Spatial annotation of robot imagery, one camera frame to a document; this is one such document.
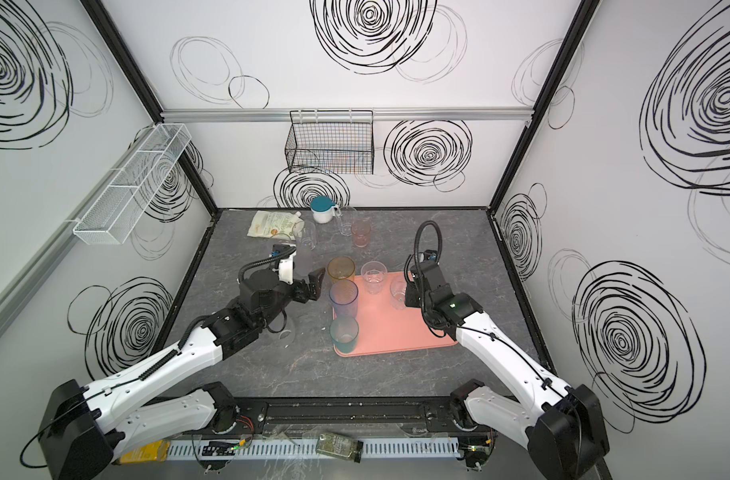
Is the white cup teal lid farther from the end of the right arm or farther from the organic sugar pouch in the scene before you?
the end of the right arm

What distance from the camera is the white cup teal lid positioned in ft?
3.74

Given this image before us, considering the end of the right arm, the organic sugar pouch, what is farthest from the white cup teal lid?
the end of the right arm

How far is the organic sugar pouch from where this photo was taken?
1141mm

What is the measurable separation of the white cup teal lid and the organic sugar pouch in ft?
0.21
